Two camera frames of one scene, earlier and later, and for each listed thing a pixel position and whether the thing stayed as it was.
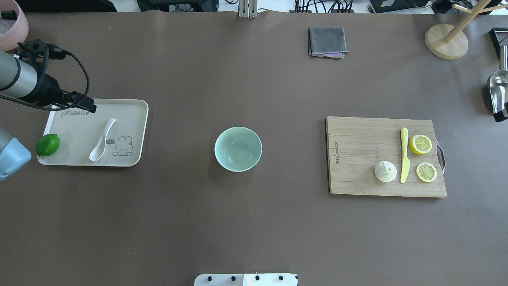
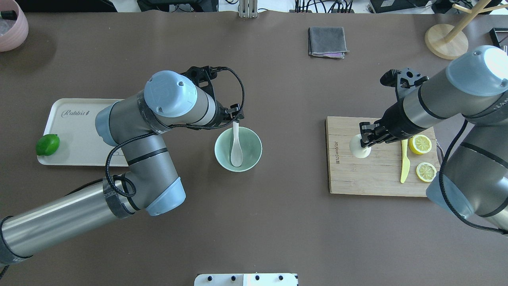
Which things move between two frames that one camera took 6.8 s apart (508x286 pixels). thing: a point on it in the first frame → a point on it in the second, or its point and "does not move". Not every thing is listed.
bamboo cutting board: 355,145 does not move
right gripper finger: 499,116 → 396,124
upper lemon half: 420,144 does not move
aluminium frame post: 248,8 does not move
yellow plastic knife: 405,166 does not move
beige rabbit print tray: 114,135 does not move
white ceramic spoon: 98,151 → 236,153
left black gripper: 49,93 → 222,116
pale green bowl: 238,149 does not move
